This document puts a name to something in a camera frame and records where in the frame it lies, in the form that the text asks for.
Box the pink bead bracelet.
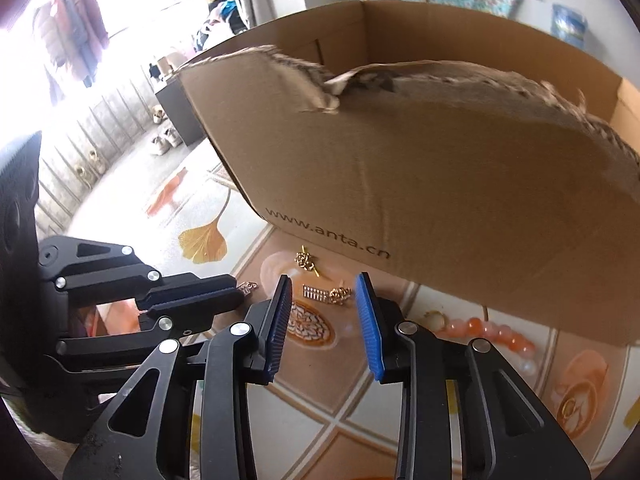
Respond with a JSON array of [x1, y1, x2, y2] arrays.
[[423, 309, 539, 379]]

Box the oval gold patterned brooch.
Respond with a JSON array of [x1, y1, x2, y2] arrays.
[[287, 299, 335, 346]]

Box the pile of clothes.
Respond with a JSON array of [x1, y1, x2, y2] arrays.
[[194, 0, 251, 54]]

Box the hanging jackets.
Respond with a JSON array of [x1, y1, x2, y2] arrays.
[[32, 0, 111, 89]]

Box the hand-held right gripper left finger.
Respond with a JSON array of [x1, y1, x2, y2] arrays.
[[62, 274, 294, 480]]

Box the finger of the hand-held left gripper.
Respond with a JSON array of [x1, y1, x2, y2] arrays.
[[56, 304, 247, 362], [39, 235, 241, 312]]

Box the torn cardboard box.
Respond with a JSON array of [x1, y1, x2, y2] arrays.
[[175, 0, 640, 349]]

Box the beige shoes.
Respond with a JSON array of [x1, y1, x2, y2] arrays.
[[149, 126, 184, 156]]

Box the gold rose pin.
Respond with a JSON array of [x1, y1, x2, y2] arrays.
[[293, 244, 327, 278]]

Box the dark grey cabinet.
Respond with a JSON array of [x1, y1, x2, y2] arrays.
[[154, 77, 211, 147]]

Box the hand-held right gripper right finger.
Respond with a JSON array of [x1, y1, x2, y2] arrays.
[[355, 272, 588, 480]]

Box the gold sandals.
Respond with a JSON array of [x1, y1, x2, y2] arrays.
[[74, 149, 109, 184]]

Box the ginkgo print tablecloth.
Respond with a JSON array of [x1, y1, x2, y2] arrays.
[[145, 160, 640, 480]]

